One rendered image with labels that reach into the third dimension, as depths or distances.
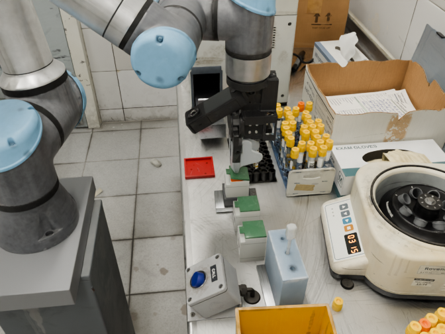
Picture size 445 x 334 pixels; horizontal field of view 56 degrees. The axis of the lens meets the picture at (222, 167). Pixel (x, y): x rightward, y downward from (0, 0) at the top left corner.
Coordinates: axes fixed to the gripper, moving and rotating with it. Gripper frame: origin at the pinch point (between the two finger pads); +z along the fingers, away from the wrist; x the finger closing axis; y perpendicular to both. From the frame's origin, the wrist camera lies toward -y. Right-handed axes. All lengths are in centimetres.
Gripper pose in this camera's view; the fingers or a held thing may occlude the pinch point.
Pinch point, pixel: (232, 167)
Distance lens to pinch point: 83.3
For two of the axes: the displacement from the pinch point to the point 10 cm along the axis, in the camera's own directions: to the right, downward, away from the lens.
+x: -0.9, -6.4, 7.7
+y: 10.0, -0.5, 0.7
